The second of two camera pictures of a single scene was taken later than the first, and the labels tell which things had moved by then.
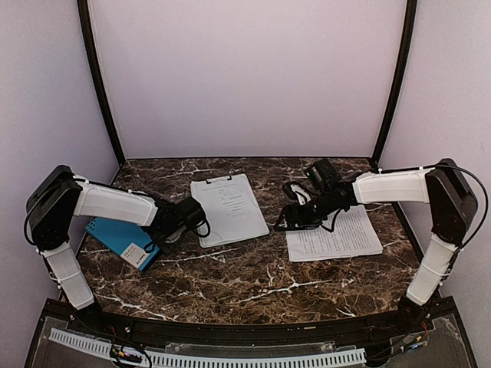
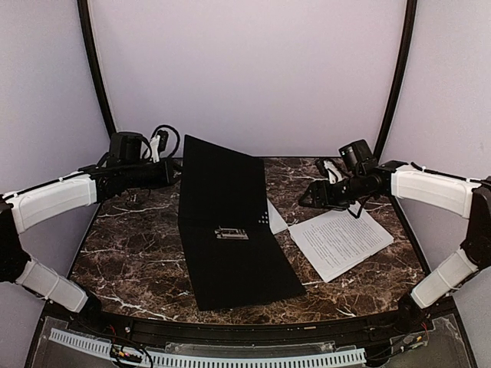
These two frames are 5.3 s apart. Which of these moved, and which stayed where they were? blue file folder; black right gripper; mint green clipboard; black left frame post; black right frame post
Moved: black right gripper; blue file folder; mint green clipboard
Stayed: black right frame post; black left frame post
